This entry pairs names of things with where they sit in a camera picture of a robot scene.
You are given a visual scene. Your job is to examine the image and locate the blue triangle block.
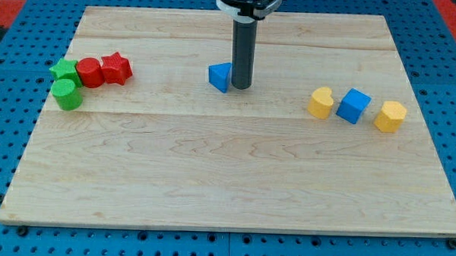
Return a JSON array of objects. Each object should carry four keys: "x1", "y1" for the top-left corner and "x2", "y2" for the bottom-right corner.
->
[{"x1": 208, "y1": 62, "x2": 232, "y2": 93}]

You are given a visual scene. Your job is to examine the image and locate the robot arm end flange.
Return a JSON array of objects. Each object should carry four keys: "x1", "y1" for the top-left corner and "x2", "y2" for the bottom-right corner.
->
[{"x1": 216, "y1": 0, "x2": 283, "y2": 24}]

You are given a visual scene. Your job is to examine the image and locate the light wooden board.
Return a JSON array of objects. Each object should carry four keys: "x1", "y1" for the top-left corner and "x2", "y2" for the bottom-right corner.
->
[{"x1": 0, "y1": 6, "x2": 456, "y2": 238}]

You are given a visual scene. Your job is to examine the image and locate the yellow heart block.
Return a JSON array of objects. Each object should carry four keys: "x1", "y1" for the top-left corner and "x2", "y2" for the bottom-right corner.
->
[{"x1": 307, "y1": 87, "x2": 334, "y2": 119}]

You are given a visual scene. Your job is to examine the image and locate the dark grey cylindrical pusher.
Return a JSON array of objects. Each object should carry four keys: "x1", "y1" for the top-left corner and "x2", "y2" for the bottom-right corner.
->
[{"x1": 231, "y1": 21, "x2": 258, "y2": 90}]

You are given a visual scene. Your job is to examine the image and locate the red star block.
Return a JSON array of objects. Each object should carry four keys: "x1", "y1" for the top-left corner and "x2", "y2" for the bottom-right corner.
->
[{"x1": 101, "y1": 52, "x2": 132, "y2": 86}]

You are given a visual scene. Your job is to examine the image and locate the blue cube block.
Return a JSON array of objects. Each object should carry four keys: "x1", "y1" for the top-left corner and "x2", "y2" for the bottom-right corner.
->
[{"x1": 337, "y1": 88, "x2": 371, "y2": 124}]

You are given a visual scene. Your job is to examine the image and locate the red cylinder block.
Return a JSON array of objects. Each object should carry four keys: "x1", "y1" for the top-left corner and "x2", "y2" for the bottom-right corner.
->
[{"x1": 76, "y1": 57, "x2": 105, "y2": 88}]

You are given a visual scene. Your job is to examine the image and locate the yellow hexagon block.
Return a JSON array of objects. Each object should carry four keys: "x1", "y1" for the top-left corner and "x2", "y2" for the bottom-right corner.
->
[{"x1": 373, "y1": 101, "x2": 407, "y2": 133}]

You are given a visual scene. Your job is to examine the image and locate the green cylinder block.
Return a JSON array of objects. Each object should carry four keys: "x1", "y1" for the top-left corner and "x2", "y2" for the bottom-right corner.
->
[{"x1": 51, "y1": 79, "x2": 83, "y2": 111}]

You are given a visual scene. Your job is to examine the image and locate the green star block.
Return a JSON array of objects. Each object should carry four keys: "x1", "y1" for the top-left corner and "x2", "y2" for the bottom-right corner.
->
[{"x1": 49, "y1": 58, "x2": 83, "y2": 88}]

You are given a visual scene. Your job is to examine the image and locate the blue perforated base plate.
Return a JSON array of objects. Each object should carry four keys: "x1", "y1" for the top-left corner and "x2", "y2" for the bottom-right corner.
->
[{"x1": 0, "y1": 0, "x2": 456, "y2": 256}]

